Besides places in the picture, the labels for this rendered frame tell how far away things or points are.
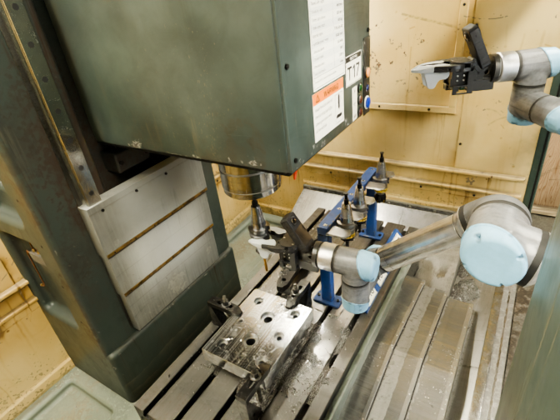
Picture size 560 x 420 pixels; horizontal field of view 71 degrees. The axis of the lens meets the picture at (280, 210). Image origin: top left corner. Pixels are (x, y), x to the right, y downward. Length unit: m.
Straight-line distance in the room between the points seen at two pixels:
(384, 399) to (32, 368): 1.30
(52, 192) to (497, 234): 1.08
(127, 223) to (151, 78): 0.54
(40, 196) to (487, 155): 1.65
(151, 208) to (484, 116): 1.35
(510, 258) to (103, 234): 1.06
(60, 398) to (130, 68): 1.37
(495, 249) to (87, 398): 1.57
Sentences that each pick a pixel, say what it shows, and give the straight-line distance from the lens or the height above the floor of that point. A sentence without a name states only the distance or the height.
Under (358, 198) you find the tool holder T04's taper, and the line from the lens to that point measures 1.34.
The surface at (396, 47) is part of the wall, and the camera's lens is 1.83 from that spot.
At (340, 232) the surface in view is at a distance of 1.24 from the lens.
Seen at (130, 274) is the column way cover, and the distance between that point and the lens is 1.41.
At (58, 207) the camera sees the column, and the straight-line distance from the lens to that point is 1.25.
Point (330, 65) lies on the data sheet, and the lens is 0.91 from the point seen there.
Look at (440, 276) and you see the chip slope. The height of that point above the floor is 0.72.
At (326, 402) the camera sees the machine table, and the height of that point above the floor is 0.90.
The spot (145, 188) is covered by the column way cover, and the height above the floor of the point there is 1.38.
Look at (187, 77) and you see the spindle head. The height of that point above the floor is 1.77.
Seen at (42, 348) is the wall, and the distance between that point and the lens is 1.85.
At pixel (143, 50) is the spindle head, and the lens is 0.95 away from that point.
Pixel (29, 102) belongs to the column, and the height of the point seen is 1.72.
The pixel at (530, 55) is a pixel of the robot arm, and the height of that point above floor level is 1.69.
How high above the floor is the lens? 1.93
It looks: 31 degrees down
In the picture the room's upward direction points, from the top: 7 degrees counter-clockwise
